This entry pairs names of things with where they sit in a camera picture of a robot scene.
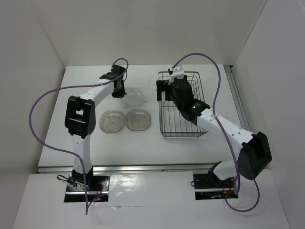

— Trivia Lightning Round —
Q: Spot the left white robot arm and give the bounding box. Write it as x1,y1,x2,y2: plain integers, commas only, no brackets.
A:
64,64,127,190

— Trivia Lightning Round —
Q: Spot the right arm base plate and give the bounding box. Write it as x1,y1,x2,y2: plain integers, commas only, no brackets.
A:
190,162,238,200

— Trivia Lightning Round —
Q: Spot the clear plate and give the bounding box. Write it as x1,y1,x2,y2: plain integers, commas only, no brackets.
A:
125,109,152,132
99,110,125,133
189,80,200,99
121,87,146,107

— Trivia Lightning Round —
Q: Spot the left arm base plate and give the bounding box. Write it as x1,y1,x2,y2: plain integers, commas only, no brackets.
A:
57,175,110,203

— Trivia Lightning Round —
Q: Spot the right side aluminium rail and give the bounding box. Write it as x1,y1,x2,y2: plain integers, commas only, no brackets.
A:
224,65,250,131

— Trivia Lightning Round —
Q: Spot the front aluminium rail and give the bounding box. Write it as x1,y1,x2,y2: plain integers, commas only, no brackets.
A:
37,163,214,174

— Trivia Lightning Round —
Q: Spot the aluminium rail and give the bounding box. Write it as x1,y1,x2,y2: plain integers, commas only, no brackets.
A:
224,65,250,131
37,163,214,174

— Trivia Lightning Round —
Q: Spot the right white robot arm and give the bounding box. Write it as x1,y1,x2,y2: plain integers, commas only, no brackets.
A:
156,77,272,187

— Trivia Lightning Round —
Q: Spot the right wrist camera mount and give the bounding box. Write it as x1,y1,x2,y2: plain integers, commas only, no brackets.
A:
168,64,185,85

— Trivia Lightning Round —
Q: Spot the wire dish rack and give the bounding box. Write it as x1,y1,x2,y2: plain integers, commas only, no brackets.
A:
158,71,208,140

